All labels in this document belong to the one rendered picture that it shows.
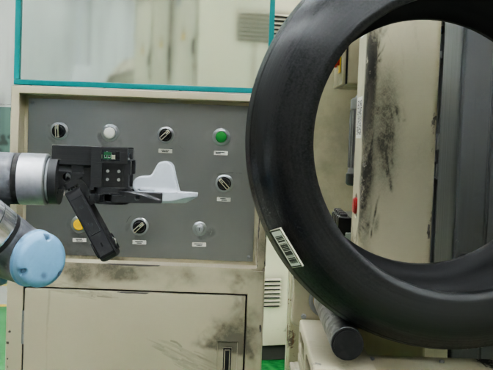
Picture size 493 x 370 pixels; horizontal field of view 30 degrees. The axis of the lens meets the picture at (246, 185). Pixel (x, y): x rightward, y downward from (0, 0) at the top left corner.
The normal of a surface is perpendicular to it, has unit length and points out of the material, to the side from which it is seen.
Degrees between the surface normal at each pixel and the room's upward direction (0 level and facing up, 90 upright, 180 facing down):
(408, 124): 90
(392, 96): 90
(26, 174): 79
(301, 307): 90
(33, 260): 90
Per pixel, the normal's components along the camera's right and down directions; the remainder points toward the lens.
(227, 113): 0.00, 0.05
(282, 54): -0.66, -0.29
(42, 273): 0.66, 0.07
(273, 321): 0.32, 0.06
